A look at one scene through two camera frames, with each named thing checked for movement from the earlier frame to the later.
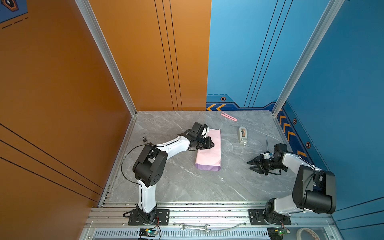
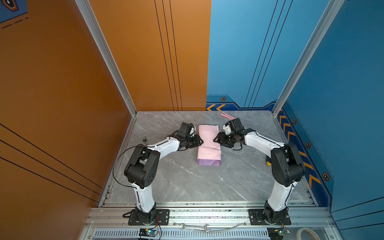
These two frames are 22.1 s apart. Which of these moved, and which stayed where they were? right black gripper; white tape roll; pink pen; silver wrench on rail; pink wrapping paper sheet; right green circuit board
Moved: right black gripper; pink wrapping paper sheet
Stayed: right green circuit board; white tape roll; pink pen; silver wrench on rail
